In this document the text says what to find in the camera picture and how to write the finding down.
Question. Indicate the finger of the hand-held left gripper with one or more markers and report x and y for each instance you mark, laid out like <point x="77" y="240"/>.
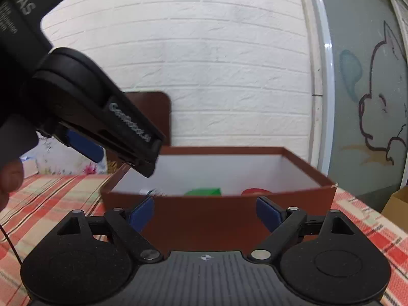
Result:
<point x="84" y="143"/>
<point x="137" y="134"/>

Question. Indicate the floral Beautiful Day cloth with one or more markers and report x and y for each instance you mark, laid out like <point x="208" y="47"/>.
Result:
<point x="63" y="159"/>

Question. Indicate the person's left hand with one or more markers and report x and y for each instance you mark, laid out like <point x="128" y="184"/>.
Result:
<point x="9" y="181"/>

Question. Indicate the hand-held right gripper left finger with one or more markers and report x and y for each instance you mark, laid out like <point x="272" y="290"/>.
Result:
<point x="143" y="212"/>

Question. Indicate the small tan cardboard box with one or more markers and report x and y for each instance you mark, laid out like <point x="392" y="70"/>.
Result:
<point x="397" y="204"/>

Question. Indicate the red tape roll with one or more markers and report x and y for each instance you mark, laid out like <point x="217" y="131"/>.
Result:
<point x="255" y="192"/>

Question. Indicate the green printed box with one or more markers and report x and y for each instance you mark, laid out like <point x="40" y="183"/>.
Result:
<point x="204" y="192"/>

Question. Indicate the white wipes packet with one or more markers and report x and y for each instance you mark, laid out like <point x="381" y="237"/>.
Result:
<point x="153" y="193"/>

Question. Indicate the grey door with cat drawing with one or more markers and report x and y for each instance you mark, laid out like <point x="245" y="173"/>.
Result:
<point x="357" y="118"/>

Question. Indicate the plaid blanket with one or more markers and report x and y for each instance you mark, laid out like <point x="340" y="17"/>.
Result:
<point x="47" y="197"/>

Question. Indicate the white door frame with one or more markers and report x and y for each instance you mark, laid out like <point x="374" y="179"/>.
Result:
<point x="322" y="70"/>

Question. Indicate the brown wooden headboard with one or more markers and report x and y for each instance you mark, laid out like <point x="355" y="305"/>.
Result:
<point x="153" y="118"/>

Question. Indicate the brown cardboard box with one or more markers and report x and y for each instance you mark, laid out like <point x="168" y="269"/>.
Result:
<point x="207" y="213"/>

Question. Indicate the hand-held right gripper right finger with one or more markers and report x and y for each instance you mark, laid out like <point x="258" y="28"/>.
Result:
<point x="267" y="213"/>

